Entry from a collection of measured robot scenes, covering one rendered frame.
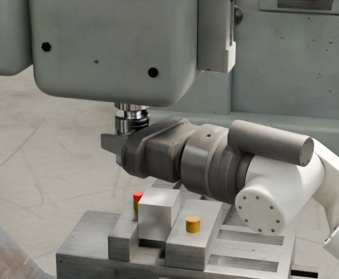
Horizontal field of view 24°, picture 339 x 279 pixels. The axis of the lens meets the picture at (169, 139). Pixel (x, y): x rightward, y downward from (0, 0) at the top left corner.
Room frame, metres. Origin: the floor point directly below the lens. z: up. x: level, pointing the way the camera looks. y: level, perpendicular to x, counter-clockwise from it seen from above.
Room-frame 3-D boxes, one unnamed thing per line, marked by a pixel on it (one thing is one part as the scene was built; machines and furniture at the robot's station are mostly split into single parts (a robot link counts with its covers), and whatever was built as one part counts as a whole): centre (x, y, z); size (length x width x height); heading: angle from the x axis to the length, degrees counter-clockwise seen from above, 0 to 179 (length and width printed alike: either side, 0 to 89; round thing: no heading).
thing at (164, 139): (0.93, -0.02, 1.23); 0.13 x 0.12 x 0.10; 143
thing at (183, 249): (1.09, -0.04, 1.04); 0.15 x 0.06 x 0.04; 167
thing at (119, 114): (0.99, 0.05, 1.26); 0.05 x 0.05 x 0.01
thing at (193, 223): (1.06, -0.03, 1.07); 0.02 x 0.02 x 0.02
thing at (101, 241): (1.09, -0.01, 1.00); 0.35 x 0.15 x 0.11; 77
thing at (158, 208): (1.10, 0.02, 1.06); 0.06 x 0.05 x 0.06; 167
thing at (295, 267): (1.05, -0.20, 0.99); 0.04 x 0.02 x 0.02; 77
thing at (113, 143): (0.96, 0.07, 1.23); 0.06 x 0.02 x 0.03; 53
